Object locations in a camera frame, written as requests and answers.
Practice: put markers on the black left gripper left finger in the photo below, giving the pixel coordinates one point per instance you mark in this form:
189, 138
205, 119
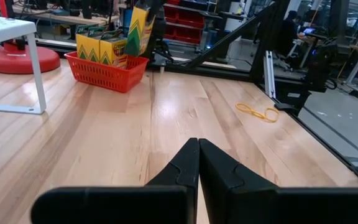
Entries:
120, 205

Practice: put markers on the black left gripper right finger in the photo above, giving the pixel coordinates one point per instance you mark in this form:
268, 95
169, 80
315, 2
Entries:
259, 208

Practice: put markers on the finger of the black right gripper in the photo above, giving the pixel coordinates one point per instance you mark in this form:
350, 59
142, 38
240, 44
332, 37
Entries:
142, 3
155, 9

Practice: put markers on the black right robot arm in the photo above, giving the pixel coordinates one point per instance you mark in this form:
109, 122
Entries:
160, 37

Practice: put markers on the red desk lamp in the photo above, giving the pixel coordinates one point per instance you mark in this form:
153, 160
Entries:
20, 60

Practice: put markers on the red storage bins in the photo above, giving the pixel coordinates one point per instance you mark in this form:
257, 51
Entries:
183, 23

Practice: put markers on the red plastic basket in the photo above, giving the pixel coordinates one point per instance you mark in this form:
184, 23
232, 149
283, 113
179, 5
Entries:
104, 74

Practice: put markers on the yellow rubber band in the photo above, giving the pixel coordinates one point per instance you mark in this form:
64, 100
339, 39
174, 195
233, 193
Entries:
256, 113

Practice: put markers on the black table clamp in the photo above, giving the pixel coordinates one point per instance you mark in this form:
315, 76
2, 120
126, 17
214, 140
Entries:
286, 106

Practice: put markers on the person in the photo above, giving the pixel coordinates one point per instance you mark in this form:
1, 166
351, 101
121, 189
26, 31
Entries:
289, 31

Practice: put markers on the white perforated metal shelf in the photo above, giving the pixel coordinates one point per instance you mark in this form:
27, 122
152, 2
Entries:
5, 29

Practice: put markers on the silver aluminium post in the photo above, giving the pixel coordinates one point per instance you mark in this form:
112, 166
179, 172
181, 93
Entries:
269, 74

